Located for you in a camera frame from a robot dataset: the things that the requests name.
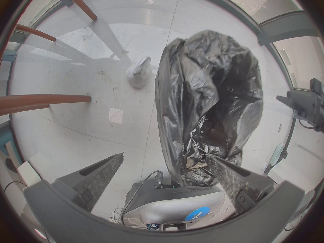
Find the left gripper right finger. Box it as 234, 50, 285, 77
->
206, 154, 275, 213

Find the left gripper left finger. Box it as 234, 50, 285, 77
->
56, 153, 125, 212

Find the black plastic bag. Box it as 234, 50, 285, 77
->
155, 30, 264, 187

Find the white paper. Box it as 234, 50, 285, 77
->
126, 56, 152, 89

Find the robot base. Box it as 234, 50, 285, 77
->
121, 181, 226, 231

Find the white cushioned wooden chair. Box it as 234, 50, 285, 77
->
0, 0, 98, 116

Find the black cable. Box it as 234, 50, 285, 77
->
121, 171, 165, 218

